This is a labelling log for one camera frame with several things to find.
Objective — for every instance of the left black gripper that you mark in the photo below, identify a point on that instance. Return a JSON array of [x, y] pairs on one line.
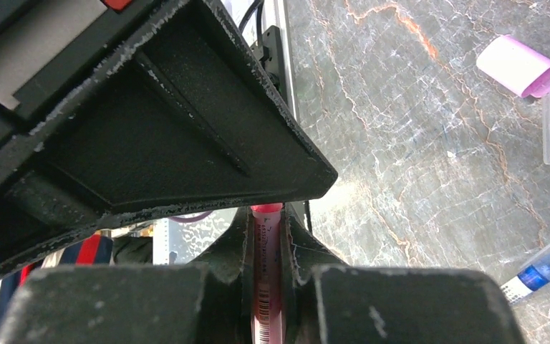
[[48, 47]]

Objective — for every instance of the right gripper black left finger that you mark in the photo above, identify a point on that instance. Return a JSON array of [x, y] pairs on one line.
[[204, 301]]

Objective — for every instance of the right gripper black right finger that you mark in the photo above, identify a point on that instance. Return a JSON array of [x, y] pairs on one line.
[[329, 301]]

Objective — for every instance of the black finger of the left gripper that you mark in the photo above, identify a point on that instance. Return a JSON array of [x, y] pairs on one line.
[[179, 118]]

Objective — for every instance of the clear pink pen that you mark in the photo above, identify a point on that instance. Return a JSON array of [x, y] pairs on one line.
[[268, 325]]

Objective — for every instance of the grey blue pen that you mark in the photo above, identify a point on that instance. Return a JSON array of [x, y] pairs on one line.
[[532, 276]]

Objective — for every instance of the pink highlighter cap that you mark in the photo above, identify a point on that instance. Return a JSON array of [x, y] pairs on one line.
[[519, 68]]

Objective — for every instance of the person in striped shirt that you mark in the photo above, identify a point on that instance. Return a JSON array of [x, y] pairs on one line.
[[66, 298]]

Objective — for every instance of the white slotted cable duct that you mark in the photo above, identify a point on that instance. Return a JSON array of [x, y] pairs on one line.
[[163, 249]]

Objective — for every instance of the black mounting base plate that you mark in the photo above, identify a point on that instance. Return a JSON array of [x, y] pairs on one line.
[[302, 211]]

